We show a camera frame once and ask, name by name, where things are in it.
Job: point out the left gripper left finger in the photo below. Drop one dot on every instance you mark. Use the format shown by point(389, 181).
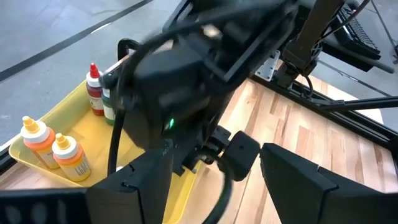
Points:
point(130, 202)

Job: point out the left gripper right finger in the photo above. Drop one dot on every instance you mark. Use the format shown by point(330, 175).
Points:
point(304, 199)

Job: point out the large yellow food colouring bottle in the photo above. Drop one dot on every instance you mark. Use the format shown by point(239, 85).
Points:
point(71, 161)
point(38, 143)

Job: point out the yellow translucent plastic bin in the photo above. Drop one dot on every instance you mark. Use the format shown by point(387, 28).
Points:
point(93, 137)

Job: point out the large green food colouring bottle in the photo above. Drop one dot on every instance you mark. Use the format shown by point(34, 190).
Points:
point(108, 112)

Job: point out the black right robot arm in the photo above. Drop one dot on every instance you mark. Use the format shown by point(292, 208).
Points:
point(311, 31)

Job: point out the white paper sheet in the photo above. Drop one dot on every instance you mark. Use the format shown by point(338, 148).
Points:
point(374, 115)

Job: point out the black slanted beam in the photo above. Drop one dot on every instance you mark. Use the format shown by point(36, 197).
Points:
point(367, 102)

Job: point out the black table clamp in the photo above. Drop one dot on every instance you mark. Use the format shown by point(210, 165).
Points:
point(122, 49)

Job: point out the backlit computer keyboard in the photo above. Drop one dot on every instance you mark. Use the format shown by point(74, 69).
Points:
point(357, 34)

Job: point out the black aluminium table frame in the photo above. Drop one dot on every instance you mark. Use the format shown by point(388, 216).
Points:
point(342, 119)

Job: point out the white metal bracket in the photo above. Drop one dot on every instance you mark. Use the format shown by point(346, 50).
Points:
point(267, 65)

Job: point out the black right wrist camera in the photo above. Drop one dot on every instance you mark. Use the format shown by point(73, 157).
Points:
point(161, 93)

